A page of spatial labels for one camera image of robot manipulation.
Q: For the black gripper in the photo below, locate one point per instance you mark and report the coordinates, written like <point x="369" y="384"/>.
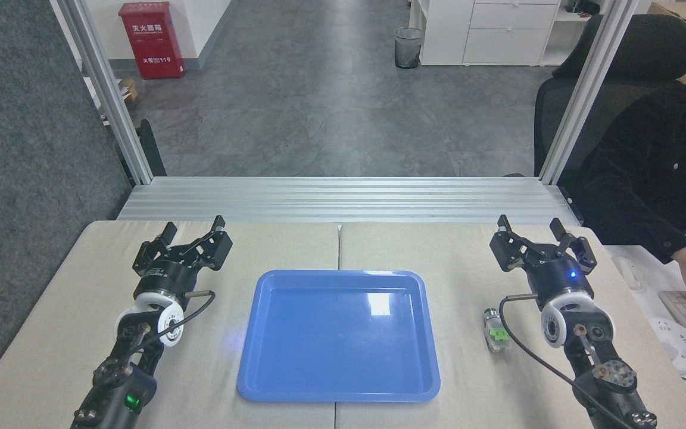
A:
<point x="557" y="280"/>
<point x="167" y="277"/>

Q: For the blue plastic tray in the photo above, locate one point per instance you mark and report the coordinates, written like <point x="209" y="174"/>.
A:
<point x="337" y="339"/>

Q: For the white computer mouse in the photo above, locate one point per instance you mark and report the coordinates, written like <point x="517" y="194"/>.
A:
<point x="627" y="273"/>

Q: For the person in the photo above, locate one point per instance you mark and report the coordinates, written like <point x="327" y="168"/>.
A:
<point x="646" y="179"/>

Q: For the white power strip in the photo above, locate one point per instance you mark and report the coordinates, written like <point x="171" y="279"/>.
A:
<point x="676" y="345"/>

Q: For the red fire extinguisher box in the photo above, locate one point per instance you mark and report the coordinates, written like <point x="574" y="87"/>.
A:
<point x="151" y="42"/>

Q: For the black office chair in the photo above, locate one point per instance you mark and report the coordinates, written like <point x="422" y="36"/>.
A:
<point x="646" y="53"/>

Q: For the white drawer cabinet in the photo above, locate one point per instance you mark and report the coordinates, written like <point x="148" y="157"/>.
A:
<point x="486" y="36"/>

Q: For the black mesh waste bin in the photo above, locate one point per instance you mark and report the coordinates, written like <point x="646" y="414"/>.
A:
<point x="408" y="50"/>

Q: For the small black device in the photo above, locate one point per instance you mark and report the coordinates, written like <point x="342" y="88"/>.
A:
<point x="584" y="7"/>

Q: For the black frame foot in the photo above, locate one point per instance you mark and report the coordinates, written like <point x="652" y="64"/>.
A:
<point x="151" y="149"/>

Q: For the silver aluminium post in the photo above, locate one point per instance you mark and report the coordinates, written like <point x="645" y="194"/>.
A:
<point x="587" y="89"/>
<point x="105" y="89"/>

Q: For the silver aluminium rail bed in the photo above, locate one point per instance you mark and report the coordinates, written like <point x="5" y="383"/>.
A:
<point x="343" y="199"/>

